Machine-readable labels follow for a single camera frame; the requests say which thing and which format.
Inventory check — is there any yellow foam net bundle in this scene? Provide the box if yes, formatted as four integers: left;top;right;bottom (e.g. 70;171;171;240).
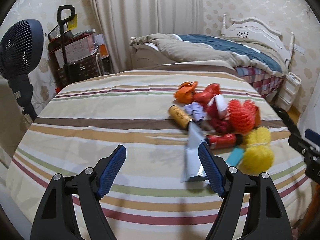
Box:
241;127;274;174

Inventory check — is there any silver cream tube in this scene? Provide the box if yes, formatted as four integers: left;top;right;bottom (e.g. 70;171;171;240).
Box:
182;121;207;183

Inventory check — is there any red can black cap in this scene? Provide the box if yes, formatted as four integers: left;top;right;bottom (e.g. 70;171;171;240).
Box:
206;133;243;149

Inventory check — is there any yellow cylindrical bottle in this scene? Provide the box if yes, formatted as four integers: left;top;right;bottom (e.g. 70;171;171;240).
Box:
168;105;193;130

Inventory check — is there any black trash bin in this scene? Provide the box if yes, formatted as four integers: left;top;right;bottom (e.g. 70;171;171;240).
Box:
271;105;301;137

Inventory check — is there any white door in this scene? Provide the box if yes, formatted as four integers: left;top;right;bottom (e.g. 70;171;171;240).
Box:
297;77;320;139

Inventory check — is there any white plastic drawer unit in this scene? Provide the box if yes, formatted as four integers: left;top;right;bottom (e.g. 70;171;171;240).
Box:
276;72;302;111

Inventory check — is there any plaid bed sheet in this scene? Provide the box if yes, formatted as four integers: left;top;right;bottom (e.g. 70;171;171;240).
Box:
235;66;283;98

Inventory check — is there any red and white wrapper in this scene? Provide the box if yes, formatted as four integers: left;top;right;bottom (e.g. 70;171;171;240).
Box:
194;83;233;134

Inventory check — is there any white wooden headboard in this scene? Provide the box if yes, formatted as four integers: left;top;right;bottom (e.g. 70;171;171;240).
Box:
221;14;295;68

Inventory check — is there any striped bed cover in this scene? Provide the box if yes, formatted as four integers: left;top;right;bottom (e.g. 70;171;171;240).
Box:
6;66;312;239

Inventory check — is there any dark woven basket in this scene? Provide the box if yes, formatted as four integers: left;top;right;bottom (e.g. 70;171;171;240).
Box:
56;53;103;89

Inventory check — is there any cardboard box with labels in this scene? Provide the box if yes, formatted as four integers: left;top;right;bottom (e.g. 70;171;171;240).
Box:
53;33;97;68

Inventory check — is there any beige and blue duvet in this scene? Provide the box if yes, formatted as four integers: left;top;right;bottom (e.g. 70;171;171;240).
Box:
130;33;288;77

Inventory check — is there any dark blue standing fan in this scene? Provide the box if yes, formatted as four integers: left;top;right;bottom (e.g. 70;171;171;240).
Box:
1;19;44;120

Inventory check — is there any black hand trolley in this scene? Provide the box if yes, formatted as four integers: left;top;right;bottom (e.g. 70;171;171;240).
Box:
56;4;76;86

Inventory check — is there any cream curtain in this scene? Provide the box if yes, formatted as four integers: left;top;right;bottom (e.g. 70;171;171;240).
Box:
90;0;203;73

